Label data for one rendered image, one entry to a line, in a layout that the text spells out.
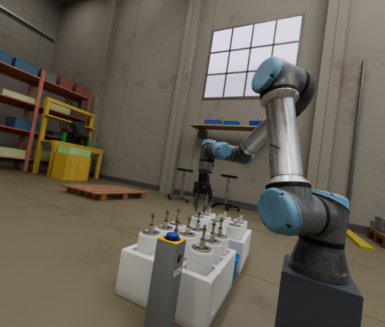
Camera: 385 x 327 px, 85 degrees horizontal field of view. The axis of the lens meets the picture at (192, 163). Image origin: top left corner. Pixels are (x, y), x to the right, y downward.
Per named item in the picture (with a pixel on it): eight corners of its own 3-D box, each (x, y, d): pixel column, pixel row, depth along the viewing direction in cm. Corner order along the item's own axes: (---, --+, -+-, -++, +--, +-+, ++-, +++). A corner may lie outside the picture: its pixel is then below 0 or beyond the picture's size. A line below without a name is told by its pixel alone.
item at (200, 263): (186, 287, 85) (192, 241, 86) (209, 293, 83) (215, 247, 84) (178, 300, 76) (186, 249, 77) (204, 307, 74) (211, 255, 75)
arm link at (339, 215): (356, 244, 59) (361, 196, 60) (324, 244, 54) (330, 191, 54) (315, 231, 70) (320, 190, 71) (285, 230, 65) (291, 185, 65)
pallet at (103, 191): (93, 201, 260) (94, 193, 261) (58, 191, 296) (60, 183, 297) (149, 198, 355) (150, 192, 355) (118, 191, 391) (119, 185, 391)
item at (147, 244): (139, 268, 95) (145, 228, 96) (158, 274, 93) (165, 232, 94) (127, 277, 86) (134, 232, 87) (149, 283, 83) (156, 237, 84)
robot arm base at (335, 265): (343, 270, 65) (347, 238, 65) (354, 292, 51) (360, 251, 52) (289, 255, 72) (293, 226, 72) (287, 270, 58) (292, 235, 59)
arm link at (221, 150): (239, 145, 96) (226, 146, 106) (218, 139, 91) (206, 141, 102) (237, 161, 96) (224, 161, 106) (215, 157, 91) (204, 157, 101)
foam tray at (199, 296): (231, 287, 104) (236, 250, 105) (203, 338, 69) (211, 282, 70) (164, 262, 121) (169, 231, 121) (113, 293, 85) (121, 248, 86)
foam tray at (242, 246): (248, 254, 155) (251, 230, 155) (239, 275, 119) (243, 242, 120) (198, 241, 170) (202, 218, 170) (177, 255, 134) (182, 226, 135)
